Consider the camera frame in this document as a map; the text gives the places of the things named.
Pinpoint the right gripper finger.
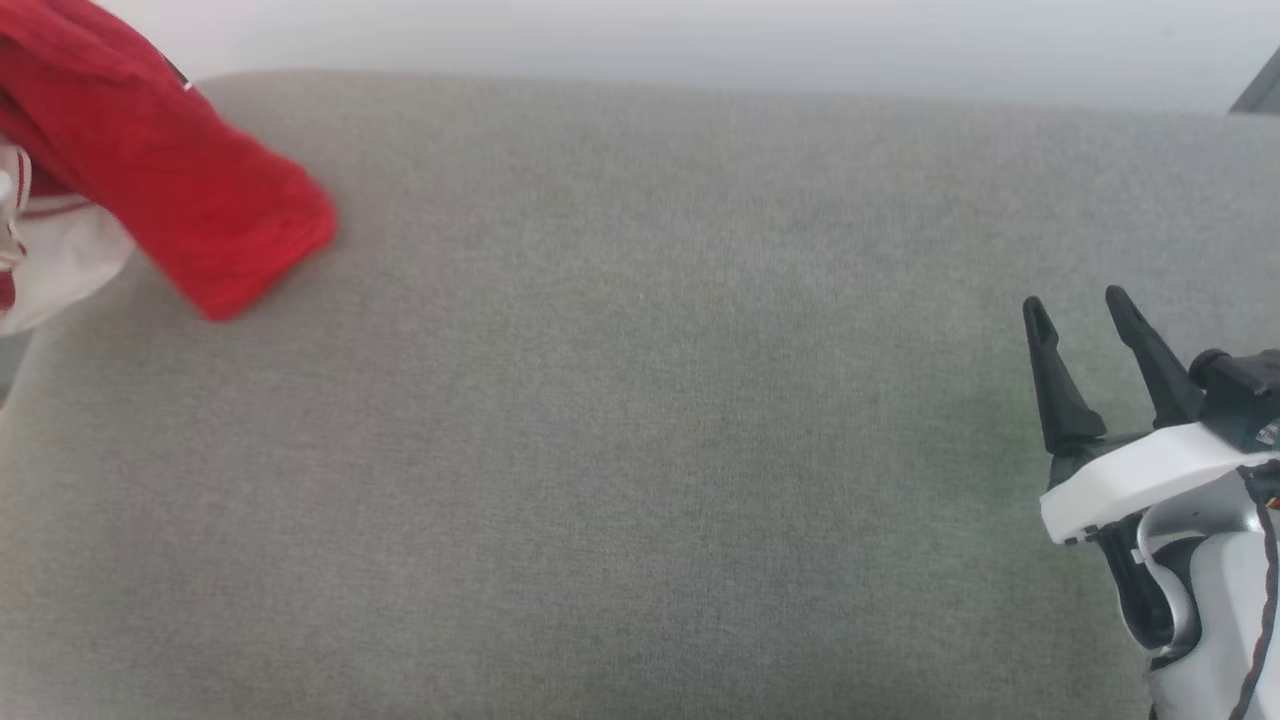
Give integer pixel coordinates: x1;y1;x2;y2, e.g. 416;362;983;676
1021;295;1108;457
1104;285;1208;431

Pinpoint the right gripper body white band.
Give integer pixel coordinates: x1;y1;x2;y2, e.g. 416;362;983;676
1040;422;1280;656

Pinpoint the red jersey with white trim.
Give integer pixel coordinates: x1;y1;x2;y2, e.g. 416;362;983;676
0;0;339;336

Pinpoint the dark grey panel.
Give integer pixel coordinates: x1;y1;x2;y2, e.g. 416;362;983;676
1228;72;1280;116

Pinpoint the grey fabric sofa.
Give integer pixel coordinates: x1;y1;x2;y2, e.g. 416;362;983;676
0;68;1280;720

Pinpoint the thin black cable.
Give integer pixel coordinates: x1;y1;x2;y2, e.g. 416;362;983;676
1225;465;1280;720

